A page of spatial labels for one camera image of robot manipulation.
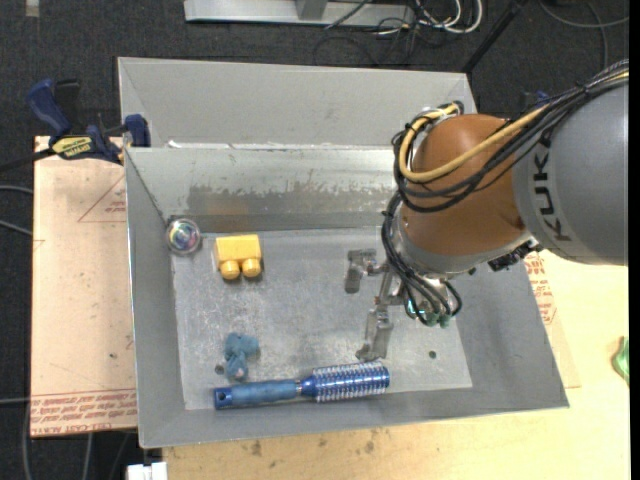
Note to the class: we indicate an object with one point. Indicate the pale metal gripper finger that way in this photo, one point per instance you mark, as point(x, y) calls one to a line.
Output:
point(377, 333)
point(354, 278)

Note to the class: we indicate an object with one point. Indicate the brown cardboard board red print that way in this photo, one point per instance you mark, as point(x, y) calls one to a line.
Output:
point(80, 293)

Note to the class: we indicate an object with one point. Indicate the blue hairbrush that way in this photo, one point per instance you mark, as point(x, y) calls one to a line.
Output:
point(280, 392)

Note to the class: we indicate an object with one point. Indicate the yellow toy building block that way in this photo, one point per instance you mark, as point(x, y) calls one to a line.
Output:
point(237, 253)

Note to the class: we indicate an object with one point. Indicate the pale green plastic thing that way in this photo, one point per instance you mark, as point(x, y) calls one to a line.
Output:
point(622, 360)

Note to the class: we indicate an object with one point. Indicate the grey metal bin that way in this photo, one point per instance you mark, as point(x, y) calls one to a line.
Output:
point(300, 293)

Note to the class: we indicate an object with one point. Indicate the blue toy animal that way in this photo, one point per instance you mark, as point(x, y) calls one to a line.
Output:
point(239, 353)

